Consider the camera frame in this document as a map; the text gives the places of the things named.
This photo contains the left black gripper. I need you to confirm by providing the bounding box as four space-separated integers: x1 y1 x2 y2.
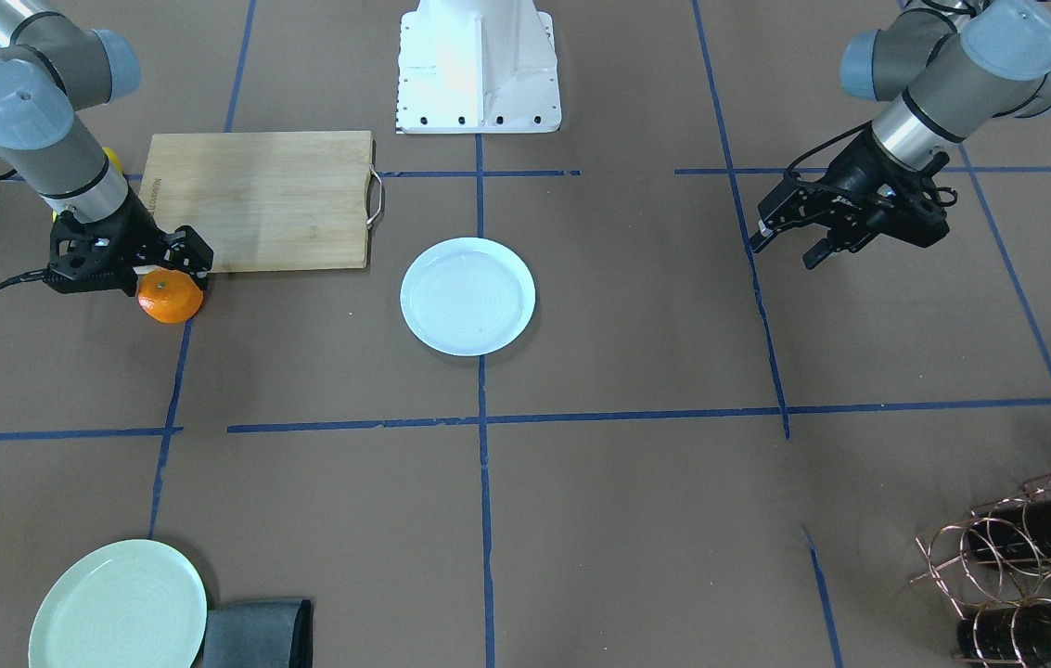
749 130 916 270

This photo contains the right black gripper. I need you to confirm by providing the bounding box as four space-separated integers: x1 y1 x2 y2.
70 193 214 287

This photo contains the orange fruit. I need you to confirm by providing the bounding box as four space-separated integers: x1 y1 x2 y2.
136 271 204 323

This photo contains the light blue plate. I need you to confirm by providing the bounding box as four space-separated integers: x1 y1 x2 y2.
399 237 537 358

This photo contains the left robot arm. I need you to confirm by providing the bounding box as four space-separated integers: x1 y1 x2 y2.
749 1 1051 269

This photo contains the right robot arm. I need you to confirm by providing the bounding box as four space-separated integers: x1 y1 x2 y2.
0 1 214 296

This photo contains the light green plate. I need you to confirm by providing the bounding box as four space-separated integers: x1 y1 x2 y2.
26 540 210 667

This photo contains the bamboo cutting board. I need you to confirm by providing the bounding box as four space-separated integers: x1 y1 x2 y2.
138 130 382 272

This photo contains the upper yellow lemon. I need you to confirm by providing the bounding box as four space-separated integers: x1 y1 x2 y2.
102 147 125 174

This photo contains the folded grey cloth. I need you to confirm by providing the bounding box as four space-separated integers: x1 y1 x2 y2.
202 597 314 667

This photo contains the dark wine bottle lower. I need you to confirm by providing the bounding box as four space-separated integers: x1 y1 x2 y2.
956 603 1051 667

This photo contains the right wrist camera with cable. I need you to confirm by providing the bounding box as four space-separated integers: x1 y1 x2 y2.
0 212 158 297

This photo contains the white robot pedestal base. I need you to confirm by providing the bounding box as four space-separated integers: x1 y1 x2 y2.
395 1 563 135

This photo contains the copper wire bottle rack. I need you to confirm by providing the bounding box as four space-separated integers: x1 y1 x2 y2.
915 473 1051 667

